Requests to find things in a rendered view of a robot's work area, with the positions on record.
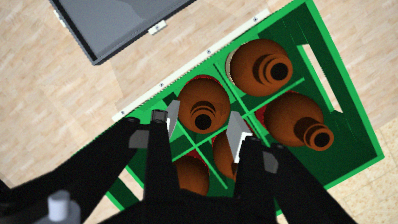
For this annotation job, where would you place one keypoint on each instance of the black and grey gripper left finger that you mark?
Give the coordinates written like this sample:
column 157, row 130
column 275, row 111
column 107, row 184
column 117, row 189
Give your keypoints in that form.
column 71, row 192

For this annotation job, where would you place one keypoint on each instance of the green divided crate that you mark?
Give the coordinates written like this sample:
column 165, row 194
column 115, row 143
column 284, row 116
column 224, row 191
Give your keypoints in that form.
column 355, row 146

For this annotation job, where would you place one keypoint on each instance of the grey square tray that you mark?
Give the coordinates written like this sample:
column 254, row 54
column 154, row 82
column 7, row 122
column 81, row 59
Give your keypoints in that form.
column 99, row 25

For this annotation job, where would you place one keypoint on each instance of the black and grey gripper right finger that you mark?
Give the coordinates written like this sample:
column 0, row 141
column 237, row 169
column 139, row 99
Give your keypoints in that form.
column 300, row 196

